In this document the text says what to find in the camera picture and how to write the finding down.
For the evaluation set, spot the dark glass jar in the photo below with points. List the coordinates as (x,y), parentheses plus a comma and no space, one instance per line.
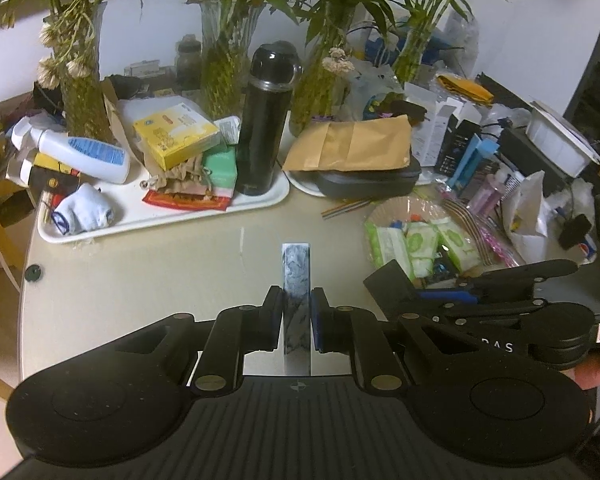
(188,65)

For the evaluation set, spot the green box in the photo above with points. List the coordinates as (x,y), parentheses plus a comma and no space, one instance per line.
(221,170)

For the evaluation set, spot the brown paper envelope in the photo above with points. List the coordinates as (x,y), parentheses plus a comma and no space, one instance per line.
(350,145)

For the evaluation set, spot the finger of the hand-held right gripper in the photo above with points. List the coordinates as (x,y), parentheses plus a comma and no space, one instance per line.
(390,282)
(490,308)

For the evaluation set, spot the white spray bottle blue label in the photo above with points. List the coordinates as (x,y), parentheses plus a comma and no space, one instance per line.
(85,155)

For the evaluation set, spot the black packet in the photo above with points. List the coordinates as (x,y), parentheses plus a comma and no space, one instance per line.
(442,270)

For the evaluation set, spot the black thermos bottle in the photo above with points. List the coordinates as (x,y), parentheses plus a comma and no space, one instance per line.
(262,130)

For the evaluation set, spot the white tray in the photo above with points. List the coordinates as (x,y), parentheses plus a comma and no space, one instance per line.
(130,220)

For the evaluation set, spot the yellow box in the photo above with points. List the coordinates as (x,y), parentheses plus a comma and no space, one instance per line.
(175,135)

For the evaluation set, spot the pink bottle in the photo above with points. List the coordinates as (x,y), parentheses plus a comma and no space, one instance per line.
(492,192)

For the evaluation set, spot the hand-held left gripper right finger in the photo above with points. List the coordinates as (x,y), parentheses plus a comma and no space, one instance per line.
(320,320)

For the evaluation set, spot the white takeaway container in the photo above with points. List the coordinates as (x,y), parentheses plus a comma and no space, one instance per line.
(560,137)

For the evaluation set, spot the white sock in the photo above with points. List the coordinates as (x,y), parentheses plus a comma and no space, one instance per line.
(82,212)

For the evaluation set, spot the dark grey case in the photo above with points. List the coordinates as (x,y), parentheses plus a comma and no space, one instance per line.
(370,182)

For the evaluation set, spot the black tall box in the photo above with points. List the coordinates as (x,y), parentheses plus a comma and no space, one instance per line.
(455,152)

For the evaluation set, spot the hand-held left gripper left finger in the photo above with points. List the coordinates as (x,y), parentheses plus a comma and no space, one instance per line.
(275,320)

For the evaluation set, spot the clear plastic bag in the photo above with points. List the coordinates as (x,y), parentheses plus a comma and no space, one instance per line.
(375,90)

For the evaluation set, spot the glass vase with dried flowers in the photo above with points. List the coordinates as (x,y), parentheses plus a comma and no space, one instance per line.
(82,95)

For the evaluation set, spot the clear ribbed plastic dish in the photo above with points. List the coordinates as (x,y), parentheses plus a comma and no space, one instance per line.
(395,210)

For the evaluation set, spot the grey marbled bar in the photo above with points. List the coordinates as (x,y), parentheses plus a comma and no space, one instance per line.
(296,270)

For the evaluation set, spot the striped chopsticks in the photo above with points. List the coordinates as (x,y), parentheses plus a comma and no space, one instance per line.
(345,209)

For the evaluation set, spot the black round table cap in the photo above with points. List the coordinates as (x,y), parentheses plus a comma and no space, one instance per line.
(33,273)

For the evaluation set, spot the white sachet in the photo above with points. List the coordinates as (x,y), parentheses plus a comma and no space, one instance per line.
(228,131)

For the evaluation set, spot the black and gold box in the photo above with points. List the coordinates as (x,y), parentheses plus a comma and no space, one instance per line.
(50,175)

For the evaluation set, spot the white plastic bag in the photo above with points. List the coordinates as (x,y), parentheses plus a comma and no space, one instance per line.
(527,210)

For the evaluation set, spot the brown paper bag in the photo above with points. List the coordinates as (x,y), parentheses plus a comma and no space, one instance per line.
(120,120)

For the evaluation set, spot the blue tall box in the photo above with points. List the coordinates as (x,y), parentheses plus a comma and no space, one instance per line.
(475,165)

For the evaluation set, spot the glass vase with green stems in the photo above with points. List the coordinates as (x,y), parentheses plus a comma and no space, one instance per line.
(315,95)
(411,55)
(227,70)

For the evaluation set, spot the red packet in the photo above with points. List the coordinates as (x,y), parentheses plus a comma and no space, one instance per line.
(185,202)

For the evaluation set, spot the yellow cloth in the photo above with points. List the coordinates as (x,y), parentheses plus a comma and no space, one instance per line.
(467,87)

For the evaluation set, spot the white tall box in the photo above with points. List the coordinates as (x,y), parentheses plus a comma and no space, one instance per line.
(430,120)

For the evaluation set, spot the pink striped stick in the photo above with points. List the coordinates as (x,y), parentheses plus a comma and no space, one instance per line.
(485,235)

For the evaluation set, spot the green tissue packet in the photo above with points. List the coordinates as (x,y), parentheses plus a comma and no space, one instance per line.
(459,245)
(421,247)
(387,250)

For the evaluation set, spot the white plate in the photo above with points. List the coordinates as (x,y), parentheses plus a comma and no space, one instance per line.
(305,185)

